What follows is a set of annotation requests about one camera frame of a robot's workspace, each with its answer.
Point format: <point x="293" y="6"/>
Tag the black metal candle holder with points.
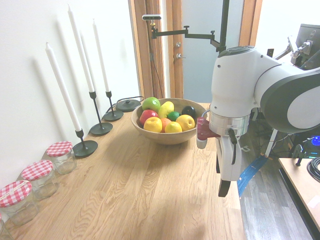
<point x="85" y="148"/>
<point x="113" y="116"/>
<point x="101" y="129"/>

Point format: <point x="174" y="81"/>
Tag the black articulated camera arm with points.
<point x="197" y="35"/>

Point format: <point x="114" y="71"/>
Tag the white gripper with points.
<point x="226" y="155"/>

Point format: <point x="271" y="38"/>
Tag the wrist camera on red mount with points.
<point x="203" y="130"/>

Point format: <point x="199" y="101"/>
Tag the round wooden fruit bowl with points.
<point x="167" y="137"/>

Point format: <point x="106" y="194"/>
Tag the black computer monitor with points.
<point x="308" y="32"/>

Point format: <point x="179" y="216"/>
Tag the grey stereo camera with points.
<point x="151" y="17"/>

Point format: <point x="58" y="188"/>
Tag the yellow lemon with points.
<point x="152" y="124"/>
<point x="185" y="122"/>
<point x="166" y="108"/>
<point x="173" y="127"/>

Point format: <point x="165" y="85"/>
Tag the tall white taper candle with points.
<point x="81" y="50"/>

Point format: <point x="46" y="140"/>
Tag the glass jar red checkered lid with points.
<point x="61" y="155"/>
<point x="40" y="178"/>
<point x="16" y="200"/>
<point x="3" y="228"/>

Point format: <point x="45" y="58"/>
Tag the green apple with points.
<point x="150" y="103"/>

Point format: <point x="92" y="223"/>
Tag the wooden door frame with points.
<point x="140" y="62"/>

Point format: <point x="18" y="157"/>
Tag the red apple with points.
<point x="148" y="115"/>

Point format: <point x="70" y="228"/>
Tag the wooden door frosted glass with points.
<point x="200" y="50"/>

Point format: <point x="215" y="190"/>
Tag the green lime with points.
<point x="173" y="115"/>

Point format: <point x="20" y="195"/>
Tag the black table clamp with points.
<point x="299" y="156"/>

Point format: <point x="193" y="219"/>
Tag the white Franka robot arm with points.
<point x="232" y="82"/>

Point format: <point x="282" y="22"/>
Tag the wooden table black frame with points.
<point x="300" y="182"/>

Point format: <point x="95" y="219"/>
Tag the yellow lemon front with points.
<point x="166" y="108"/>

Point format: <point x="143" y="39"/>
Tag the silver door lock knob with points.
<point x="178" y="45"/>

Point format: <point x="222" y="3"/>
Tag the orange fruit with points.
<point x="165" y="122"/>

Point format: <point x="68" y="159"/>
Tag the black round fruit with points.
<point x="188" y="110"/>

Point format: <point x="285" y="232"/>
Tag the black box blue light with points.
<point x="313" y="146"/>

